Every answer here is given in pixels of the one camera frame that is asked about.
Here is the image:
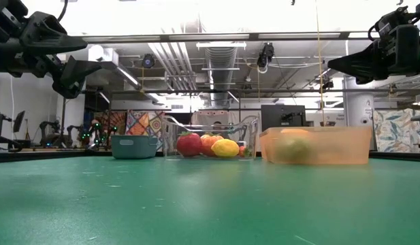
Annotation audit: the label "light green cucumber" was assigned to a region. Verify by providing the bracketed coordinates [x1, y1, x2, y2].
[272, 135, 314, 163]

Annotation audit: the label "black computer monitor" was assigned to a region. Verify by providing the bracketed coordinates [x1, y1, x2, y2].
[260, 104, 306, 132]

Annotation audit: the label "wooden tray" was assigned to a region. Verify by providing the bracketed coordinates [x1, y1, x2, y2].
[259, 126, 372, 165]

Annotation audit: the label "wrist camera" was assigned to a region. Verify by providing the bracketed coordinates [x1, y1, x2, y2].
[374, 5, 411, 28]
[0, 0, 29, 34]

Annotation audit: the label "yellow hanging cord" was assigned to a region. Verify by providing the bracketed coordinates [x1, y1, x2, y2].
[314, 0, 325, 127]

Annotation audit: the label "black ceiling cable reel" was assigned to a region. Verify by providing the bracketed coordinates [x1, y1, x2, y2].
[141, 53, 156, 69]

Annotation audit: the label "silver ribbed air duct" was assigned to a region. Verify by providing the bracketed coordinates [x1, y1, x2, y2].
[204, 46, 238, 107]

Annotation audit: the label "blue leaf pattern tapestry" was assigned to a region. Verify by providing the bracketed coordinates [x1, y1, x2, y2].
[372, 108, 420, 144]

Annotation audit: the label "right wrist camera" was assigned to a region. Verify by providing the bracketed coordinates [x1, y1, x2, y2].
[374, 5, 411, 28]

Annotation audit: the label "clear plastic bin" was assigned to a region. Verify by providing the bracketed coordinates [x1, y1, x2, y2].
[161, 114, 260, 161]

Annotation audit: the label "yellow lemon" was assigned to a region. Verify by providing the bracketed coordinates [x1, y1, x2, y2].
[211, 138, 240, 158]

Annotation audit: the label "silver overhead frame beam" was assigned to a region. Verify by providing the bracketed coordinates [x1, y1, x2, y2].
[69, 31, 381, 44]

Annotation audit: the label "green table mat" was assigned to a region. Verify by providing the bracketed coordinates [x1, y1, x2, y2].
[0, 154, 420, 245]

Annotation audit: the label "black hanging ceiling device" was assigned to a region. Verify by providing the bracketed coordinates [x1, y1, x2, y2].
[320, 73, 335, 93]
[256, 42, 275, 69]

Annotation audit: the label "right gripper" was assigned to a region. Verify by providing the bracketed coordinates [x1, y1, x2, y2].
[327, 24, 420, 85]

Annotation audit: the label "grey-blue plastic bin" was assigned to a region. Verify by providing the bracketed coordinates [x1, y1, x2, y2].
[110, 135, 159, 160]

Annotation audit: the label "black horizontal pipe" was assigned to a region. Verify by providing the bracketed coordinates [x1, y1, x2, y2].
[110, 88, 420, 95]

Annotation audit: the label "black tilted monitor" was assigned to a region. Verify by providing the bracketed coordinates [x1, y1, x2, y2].
[12, 110, 26, 133]

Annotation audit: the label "orange brown patterned tapestry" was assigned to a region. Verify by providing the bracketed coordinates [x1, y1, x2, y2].
[93, 111, 128, 136]

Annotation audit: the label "large red orange tomato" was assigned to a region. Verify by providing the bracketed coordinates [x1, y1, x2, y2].
[199, 133, 224, 157]

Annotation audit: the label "colourful geometric tapestry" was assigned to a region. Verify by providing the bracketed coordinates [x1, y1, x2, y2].
[125, 110, 167, 137]

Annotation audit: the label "large red strawberry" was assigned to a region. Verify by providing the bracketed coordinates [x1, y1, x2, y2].
[176, 131, 203, 157]

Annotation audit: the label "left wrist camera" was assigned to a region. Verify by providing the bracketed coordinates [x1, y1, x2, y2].
[0, 0, 29, 34]

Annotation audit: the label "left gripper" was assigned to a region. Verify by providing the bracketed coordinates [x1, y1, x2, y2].
[0, 0, 102, 99]

